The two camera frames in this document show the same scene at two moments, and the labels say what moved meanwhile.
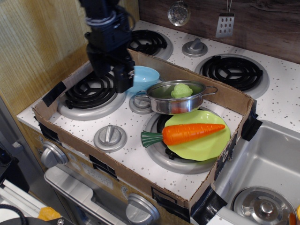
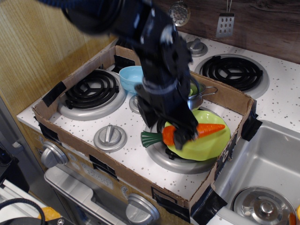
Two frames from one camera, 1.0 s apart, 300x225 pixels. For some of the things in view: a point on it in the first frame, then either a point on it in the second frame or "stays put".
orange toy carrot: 173,134 stays put
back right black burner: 237,73 stays put
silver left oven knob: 51,155 stays put
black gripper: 108,51 → 162,97
